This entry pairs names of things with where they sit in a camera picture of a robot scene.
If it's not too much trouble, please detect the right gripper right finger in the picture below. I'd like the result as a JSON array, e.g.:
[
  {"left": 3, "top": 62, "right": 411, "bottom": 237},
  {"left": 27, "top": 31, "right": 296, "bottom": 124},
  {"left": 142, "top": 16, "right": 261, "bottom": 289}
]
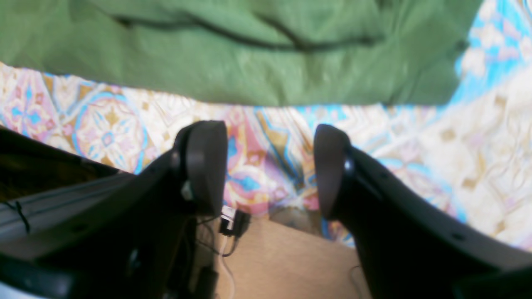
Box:
[{"left": 314, "top": 124, "right": 532, "bottom": 299}]

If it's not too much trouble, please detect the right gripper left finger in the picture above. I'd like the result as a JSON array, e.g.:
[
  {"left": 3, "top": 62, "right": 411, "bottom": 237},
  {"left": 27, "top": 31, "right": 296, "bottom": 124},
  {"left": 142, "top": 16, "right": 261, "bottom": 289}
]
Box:
[{"left": 1, "top": 120, "right": 228, "bottom": 299}]

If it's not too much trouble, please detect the green t-shirt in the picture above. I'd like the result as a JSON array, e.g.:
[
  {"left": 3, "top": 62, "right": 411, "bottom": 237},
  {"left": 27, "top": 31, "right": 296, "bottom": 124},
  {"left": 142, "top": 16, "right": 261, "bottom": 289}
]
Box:
[{"left": 1, "top": 0, "right": 481, "bottom": 106}]

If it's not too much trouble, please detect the patterned tablecloth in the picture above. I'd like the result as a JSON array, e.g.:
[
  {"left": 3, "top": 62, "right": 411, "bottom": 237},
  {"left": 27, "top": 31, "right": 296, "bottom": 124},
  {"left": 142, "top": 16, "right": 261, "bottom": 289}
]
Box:
[{"left": 1, "top": 0, "right": 531, "bottom": 250}]

